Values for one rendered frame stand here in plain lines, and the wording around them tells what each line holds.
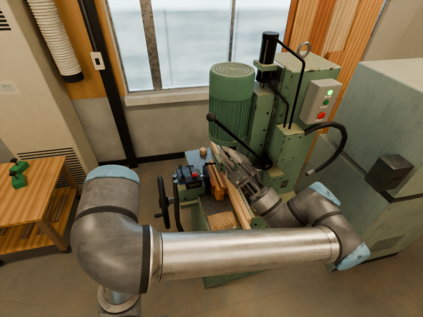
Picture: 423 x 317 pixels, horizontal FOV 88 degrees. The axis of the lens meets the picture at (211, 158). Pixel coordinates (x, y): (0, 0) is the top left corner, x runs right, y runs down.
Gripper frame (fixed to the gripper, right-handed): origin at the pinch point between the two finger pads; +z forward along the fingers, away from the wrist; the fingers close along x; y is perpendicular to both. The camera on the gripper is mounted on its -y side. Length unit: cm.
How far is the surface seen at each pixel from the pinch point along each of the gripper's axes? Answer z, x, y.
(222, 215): -19.6, 25.4, -19.2
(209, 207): -13.1, 30.3, -23.3
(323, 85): -4.8, -40.0, -13.7
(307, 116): -9.5, -29.9, -19.7
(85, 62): 142, 59, -68
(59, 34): 144, 47, -41
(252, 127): 2.0, -10.9, -20.3
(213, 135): 10.3, 3.7, -16.3
